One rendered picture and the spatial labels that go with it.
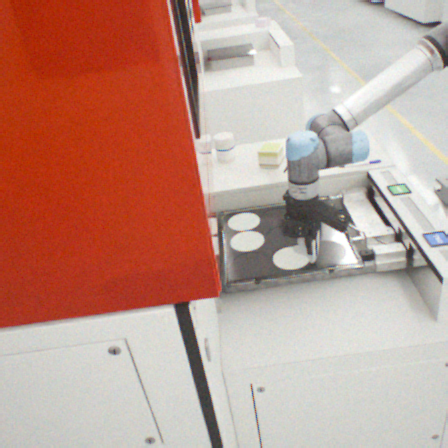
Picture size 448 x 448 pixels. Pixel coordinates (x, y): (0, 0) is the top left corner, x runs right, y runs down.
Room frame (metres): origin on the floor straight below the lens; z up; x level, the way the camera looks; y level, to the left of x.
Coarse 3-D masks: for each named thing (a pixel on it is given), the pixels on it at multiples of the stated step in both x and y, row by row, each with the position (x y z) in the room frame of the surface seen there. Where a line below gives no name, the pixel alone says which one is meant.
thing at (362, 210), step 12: (348, 204) 1.26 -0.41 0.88; (360, 204) 1.25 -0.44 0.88; (348, 216) 1.22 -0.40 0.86; (360, 216) 1.18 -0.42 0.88; (372, 216) 1.17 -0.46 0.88; (360, 228) 1.12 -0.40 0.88; (372, 228) 1.11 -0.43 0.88; (372, 264) 0.98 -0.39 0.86; (384, 264) 0.95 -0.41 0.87; (396, 264) 0.95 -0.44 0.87
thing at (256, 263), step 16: (272, 208) 1.28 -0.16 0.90; (224, 224) 1.23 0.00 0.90; (272, 224) 1.19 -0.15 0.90; (272, 240) 1.11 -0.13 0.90; (288, 240) 1.09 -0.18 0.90; (320, 240) 1.07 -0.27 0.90; (336, 240) 1.05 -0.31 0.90; (240, 256) 1.06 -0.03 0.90; (256, 256) 1.04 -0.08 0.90; (272, 256) 1.03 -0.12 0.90; (320, 256) 1.00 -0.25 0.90; (336, 256) 0.99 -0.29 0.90; (352, 256) 0.97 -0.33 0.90; (240, 272) 0.99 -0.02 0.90; (256, 272) 0.97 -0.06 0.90; (272, 272) 0.96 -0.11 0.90; (288, 272) 0.95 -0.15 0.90
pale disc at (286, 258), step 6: (276, 252) 1.05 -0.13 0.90; (282, 252) 1.04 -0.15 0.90; (288, 252) 1.04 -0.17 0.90; (294, 252) 1.03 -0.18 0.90; (276, 258) 1.02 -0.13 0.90; (282, 258) 1.01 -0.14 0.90; (288, 258) 1.01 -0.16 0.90; (294, 258) 1.00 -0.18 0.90; (300, 258) 1.00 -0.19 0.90; (306, 258) 1.00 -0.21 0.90; (276, 264) 0.99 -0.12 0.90; (282, 264) 0.99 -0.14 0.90; (288, 264) 0.98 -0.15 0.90; (294, 264) 0.98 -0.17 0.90; (300, 264) 0.97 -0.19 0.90
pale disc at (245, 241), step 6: (240, 234) 1.17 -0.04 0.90; (246, 234) 1.16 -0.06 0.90; (252, 234) 1.15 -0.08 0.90; (258, 234) 1.15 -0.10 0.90; (234, 240) 1.14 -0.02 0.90; (240, 240) 1.13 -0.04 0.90; (246, 240) 1.13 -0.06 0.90; (252, 240) 1.12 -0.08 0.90; (258, 240) 1.12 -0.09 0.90; (264, 240) 1.11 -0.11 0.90; (234, 246) 1.11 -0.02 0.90; (240, 246) 1.10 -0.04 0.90; (246, 246) 1.10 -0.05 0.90; (252, 246) 1.09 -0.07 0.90; (258, 246) 1.09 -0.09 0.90
